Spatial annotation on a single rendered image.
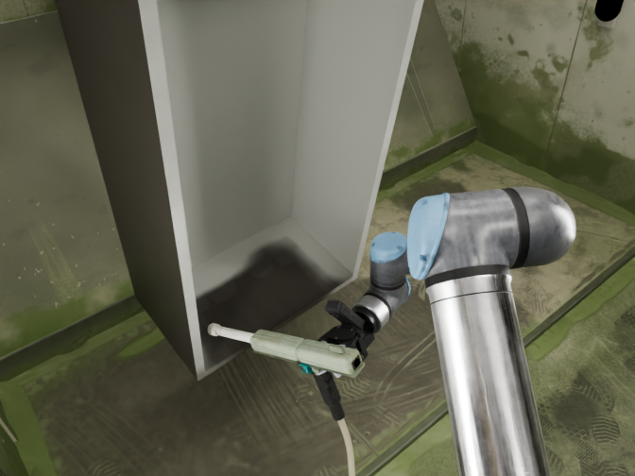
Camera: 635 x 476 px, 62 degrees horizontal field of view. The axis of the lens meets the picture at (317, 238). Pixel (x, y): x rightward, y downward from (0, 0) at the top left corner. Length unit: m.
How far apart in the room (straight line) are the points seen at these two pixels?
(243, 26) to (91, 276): 1.26
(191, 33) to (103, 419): 1.35
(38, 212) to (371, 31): 1.45
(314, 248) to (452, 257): 1.12
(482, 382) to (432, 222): 0.21
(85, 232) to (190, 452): 0.93
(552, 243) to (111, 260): 1.79
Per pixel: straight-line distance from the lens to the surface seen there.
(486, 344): 0.71
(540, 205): 0.78
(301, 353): 1.19
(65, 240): 2.24
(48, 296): 2.24
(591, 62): 2.86
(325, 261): 1.77
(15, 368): 2.31
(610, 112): 2.88
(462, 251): 0.72
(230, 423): 1.94
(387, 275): 1.31
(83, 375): 2.24
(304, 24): 1.48
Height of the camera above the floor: 1.66
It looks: 39 degrees down
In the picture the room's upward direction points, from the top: 3 degrees counter-clockwise
